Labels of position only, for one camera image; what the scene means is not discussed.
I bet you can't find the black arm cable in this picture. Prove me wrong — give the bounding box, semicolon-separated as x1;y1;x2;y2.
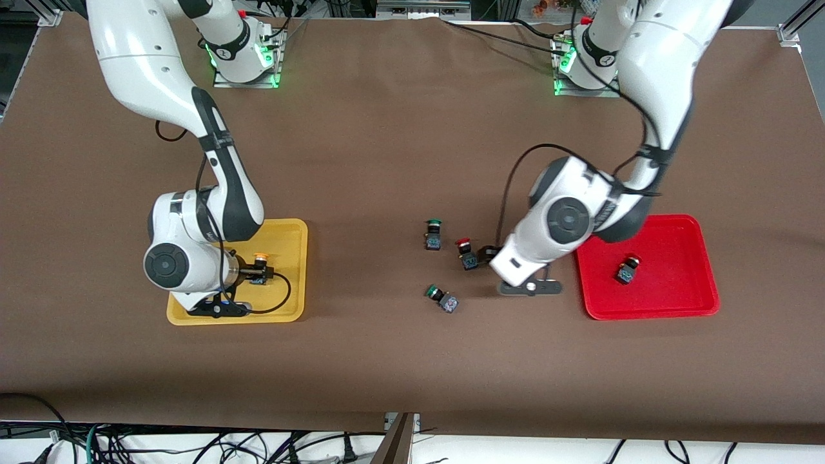
495;39;666;244
155;119;293;315

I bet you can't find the red cap push button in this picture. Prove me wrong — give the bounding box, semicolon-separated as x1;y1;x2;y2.
616;255;643;285
454;238;481;271

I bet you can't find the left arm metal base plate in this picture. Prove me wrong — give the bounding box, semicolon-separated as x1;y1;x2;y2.
553;35;621;98

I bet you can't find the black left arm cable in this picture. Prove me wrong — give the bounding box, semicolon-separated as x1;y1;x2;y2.
495;39;666;244

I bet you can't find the black cable across table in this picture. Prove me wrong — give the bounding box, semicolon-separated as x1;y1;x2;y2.
443;19;569;57

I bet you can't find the black curved floor cable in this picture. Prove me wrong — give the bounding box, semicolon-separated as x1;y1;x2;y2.
0;392;73;464

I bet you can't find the grey metal rail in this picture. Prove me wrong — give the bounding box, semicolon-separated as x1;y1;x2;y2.
376;0;472;20

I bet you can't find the brown table cover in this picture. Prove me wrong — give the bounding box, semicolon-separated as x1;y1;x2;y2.
0;13;825;445

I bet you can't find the yellow plastic tray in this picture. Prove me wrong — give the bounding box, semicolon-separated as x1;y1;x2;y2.
166;218;309;326

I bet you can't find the aluminium frame profile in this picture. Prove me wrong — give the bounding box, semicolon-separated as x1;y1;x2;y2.
777;0;825;47
35;0;64;27

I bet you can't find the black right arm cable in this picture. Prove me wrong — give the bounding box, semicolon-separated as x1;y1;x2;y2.
155;119;293;315

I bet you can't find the red plastic tray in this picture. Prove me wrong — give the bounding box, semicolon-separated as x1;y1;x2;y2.
575;214;721;321

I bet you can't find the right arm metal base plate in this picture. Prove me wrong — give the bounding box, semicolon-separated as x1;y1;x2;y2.
213;29;282;89

